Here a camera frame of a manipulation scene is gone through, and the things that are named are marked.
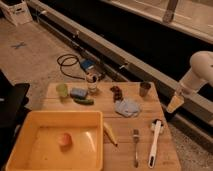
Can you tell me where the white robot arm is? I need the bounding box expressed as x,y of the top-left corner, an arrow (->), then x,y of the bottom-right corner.
166,51 -> 213,113

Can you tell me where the metal cup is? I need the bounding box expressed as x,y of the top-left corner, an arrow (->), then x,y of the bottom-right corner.
139,82 -> 151,97

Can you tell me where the green plastic cup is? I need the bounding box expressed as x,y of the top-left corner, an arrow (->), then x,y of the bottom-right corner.
56,84 -> 68,98

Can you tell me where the blue cloth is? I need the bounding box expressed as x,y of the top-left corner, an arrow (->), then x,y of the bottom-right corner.
115,98 -> 140,117

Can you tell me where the metal fork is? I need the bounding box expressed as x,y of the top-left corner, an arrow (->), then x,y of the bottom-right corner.
133,129 -> 139,168

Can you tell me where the wooden table board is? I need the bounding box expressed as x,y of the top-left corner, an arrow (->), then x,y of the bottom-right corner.
43,82 -> 182,171

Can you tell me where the clear glass jar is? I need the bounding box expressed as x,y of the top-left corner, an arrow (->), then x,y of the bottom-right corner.
86,74 -> 98,93

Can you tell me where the green cucumber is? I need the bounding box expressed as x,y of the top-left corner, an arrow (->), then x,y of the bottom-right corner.
73,98 -> 94,105

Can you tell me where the blue power device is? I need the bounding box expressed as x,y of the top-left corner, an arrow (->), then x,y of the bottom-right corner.
80,59 -> 94,71

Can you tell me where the blue sponge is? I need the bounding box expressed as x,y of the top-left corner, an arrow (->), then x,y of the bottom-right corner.
70,88 -> 87,99

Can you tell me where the yellow plastic bin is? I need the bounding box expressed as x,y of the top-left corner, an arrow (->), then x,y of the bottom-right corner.
6,111 -> 103,171

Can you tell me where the black chair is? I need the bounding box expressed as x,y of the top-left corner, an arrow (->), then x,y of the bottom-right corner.
0,69 -> 30,167

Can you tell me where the white cardboard box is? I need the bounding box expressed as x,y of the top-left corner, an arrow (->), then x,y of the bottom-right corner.
0,0 -> 32,26

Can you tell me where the white handled brush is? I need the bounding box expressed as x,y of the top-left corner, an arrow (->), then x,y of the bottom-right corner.
148,119 -> 163,169

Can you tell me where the black cable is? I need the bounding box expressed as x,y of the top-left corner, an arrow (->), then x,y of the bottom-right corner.
56,53 -> 87,81

